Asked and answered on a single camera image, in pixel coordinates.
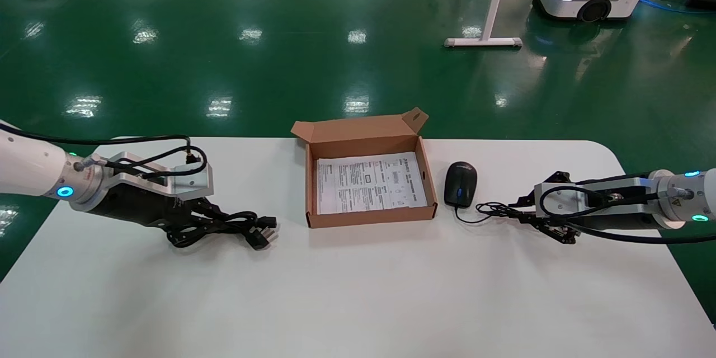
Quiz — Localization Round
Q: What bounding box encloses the black power cable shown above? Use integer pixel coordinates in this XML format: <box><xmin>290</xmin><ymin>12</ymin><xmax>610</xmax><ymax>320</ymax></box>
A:
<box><xmin>167</xmin><ymin>210</ymin><xmax>279</xmax><ymax>251</ymax></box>

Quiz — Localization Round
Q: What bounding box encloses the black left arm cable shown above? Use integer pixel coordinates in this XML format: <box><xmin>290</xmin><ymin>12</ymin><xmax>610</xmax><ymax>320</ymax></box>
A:
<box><xmin>0</xmin><ymin>125</ymin><xmax>209</xmax><ymax>181</ymax></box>

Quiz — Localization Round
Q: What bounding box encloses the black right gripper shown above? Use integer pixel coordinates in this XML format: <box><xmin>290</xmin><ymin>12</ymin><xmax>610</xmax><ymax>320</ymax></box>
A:
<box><xmin>508</xmin><ymin>170</ymin><xmax>669</xmax><ymax>246</ymax></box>

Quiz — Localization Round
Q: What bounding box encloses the black wired computer mouse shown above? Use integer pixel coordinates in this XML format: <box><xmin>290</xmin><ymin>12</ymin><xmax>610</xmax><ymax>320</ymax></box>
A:
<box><xmin>444</xmin><ymin>161</ymin><xmax>540</xmax><ymax>225</ymax></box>

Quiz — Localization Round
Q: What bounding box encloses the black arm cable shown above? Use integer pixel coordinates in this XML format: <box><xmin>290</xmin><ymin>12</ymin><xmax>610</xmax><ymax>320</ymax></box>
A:
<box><xmin>539</xmin><ymin>185</ymin><xmax>716</xmax><ymax>246</ymax></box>
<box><xmin>0</xmin><ymin>125</ymin><xmax>209</xmax><ymax>181</ymax></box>

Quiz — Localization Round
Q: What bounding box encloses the brown cardboard box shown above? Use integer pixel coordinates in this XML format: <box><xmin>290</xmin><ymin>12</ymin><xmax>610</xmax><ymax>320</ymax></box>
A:
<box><xmin>290</xmin><ymin>107</ymin><xmax>439</xmax><ymax>229</ymax></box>

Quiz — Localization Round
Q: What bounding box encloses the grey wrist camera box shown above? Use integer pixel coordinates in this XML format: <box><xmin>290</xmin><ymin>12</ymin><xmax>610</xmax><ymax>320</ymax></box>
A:
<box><xmin>103</xmin><ymin>151</ymin><xmax>215</xmax><ymax>201</ymax></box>
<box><xmin>534</xmin><ymin>177</ymin><xmax>660</xmax><ymax>220</ymax></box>

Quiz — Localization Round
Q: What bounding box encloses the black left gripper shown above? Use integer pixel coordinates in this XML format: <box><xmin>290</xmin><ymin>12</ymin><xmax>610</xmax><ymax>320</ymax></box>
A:
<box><xmin>89</xmin><ymin>182</ymin><xmax>231</xmax><ymax>248</ymax></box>

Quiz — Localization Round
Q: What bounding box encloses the white metal stand leg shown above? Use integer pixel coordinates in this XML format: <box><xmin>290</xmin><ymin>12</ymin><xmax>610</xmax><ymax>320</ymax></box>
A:
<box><xmin>444</xmin><ymin>0</ymin><xmax>523</xmax><ymax>49</ymax></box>

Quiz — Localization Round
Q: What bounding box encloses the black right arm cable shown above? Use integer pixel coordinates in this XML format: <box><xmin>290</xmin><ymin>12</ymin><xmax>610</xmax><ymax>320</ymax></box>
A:
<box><xmin>539</xmin><ymin>185</ymin><xmax>716</xmax><ymax>246</ymax></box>

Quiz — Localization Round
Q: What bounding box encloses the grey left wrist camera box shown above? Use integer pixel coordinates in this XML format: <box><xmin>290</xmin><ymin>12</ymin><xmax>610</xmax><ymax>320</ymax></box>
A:
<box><xmin>103</xmin><ymin>151</ymin><xmax>215</xmax><ymax>201</ymax></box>

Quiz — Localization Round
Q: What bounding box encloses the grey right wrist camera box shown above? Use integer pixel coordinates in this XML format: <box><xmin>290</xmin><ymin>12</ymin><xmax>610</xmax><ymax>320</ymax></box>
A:
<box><xmin>534</xmin><ymin>177</ymin><xmax>660</xmax><ymax>220</ymax></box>

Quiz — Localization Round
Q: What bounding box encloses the printed white paper sheet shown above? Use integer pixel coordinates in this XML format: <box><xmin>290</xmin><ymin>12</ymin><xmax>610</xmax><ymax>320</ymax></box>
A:
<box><xmin>316</xmin><ymin>152</ymin><xmax>428</xmax><ymax>215</ymax></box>

